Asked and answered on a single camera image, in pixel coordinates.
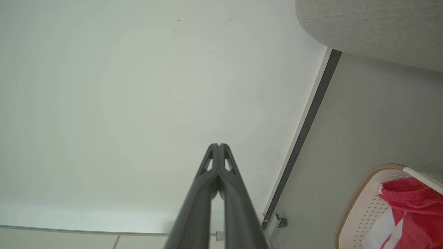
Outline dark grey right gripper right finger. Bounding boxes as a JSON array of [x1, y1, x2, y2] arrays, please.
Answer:
[[219, 143, 269, 249]]

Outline grey metal frame post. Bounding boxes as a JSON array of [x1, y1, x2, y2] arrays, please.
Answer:
[[264, 213, 282, 231]]

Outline red garment with white stripes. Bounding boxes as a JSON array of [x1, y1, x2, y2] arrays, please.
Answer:
[[378, 177, 443, 249]]

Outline white cloth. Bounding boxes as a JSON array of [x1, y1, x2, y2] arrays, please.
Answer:
[[362, 206, 405, 249]]

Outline white perforated laundry basket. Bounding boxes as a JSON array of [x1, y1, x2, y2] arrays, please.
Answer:
[[334, 164, 443, 249]]

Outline grey fabric sofa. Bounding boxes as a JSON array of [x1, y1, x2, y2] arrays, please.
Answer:
[[295, 0, 443, 73]]

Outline black and white baseboard strip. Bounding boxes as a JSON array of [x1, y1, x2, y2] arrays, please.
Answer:
[[261, 48, 343, 230]]

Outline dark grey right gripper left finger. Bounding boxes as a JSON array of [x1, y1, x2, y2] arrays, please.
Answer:
[[164, 143, 219, 249]]

